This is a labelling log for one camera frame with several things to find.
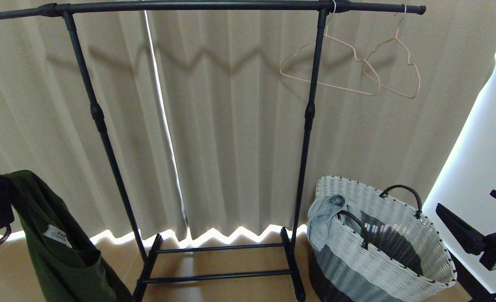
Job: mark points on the black clothes rack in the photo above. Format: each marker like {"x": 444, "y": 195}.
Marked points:
{"x": 189, "y": 6}

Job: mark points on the green printed shirt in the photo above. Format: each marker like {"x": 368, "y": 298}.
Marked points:
{"x": 63, "y": 268}

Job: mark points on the pale blue garment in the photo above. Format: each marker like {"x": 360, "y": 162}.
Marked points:
{"x": 323, "y": 222}

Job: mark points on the pink clothes hanger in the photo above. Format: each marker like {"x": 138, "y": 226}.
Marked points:
{"x": 419, "y": 84}
{"x": 327, "y": 85}

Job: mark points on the beige curtain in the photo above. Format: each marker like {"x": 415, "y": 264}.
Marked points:
{"x": 231, "y": 126}

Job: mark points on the white laundry basket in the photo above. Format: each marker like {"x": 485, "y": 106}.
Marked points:
{"x": 377, "y": 272}

